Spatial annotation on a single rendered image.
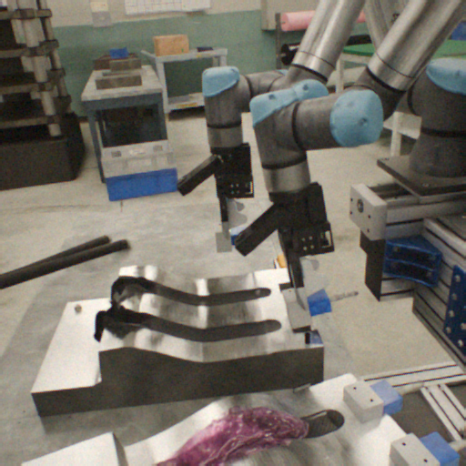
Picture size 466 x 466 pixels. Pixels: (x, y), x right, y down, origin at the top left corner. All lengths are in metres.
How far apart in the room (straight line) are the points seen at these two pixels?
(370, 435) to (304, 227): 0.32
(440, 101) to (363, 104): 0.47
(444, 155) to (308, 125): 0.50
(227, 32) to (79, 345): 6.52
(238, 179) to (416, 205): 0.41
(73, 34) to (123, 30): 0.67
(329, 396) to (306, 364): 0.08
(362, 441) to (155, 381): 0.34
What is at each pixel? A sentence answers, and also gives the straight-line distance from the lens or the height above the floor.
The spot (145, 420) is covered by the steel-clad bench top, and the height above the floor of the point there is 0.80.
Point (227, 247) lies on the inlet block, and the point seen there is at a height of 0.92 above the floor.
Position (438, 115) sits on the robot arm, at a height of 1.17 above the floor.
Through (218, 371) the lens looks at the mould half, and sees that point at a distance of 0.81.
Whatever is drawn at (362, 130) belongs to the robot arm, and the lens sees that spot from 0.65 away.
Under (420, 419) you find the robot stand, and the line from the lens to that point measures 1.66.
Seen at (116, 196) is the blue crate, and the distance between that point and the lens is 3.96.
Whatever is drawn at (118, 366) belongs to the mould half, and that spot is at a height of 0.89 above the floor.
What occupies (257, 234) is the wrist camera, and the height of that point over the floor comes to 1.07.
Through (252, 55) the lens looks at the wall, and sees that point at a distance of 7.30.
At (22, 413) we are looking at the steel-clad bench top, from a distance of 0.94.
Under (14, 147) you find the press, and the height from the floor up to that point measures 0.39.
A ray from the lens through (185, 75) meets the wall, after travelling 7.13.
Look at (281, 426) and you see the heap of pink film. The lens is 0.67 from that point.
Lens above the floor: 1.42
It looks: 27 degrees down
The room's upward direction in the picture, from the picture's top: 5 degrees counter-clockwise
